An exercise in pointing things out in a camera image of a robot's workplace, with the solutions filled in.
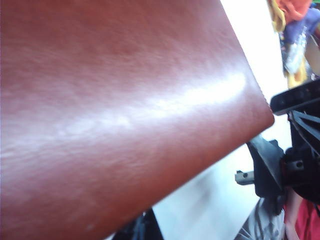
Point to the grey fabric garment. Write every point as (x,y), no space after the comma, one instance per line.
(262,222)

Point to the yellow cloth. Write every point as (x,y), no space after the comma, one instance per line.
(278,17)

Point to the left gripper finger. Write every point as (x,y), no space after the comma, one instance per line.
(147,230)

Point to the clear plastic snack bag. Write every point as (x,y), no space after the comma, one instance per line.
(295,57)

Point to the red fabric garment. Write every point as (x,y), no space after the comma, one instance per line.
(305,222)

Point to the orange cloth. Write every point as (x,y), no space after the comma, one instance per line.
(295,8)

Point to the purple plastic bag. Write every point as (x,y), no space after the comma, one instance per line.
(300,30)

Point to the red leather book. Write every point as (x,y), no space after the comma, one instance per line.
(125,112)

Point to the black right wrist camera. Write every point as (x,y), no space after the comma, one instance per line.
(292,97)

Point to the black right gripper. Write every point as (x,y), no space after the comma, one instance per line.
(305,175)

